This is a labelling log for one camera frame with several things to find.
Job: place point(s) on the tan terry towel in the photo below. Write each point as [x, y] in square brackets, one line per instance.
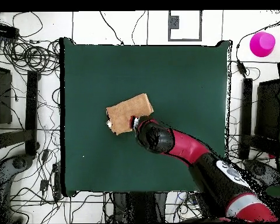
[123, 109]

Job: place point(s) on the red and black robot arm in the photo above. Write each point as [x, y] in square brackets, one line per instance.
[189, 147]

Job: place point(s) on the dark green table cloth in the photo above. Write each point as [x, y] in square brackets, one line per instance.
[107, 70]

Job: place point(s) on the dark caster base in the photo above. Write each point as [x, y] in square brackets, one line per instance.
[261, 171]
[18, 163]

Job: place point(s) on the black power adapter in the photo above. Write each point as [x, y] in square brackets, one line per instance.
[241, 67]

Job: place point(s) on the magenta plastic cup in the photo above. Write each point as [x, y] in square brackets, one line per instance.
[262, 44]

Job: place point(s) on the black power strip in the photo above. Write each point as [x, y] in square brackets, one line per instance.
[4, 30]

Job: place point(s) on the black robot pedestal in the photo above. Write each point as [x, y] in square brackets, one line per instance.
[140, 207]

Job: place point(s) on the black metal stand frame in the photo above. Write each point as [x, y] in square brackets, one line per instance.
[32, 112]
[247, 112]

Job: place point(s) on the grey square floor frame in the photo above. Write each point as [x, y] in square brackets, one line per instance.
[174, 22]

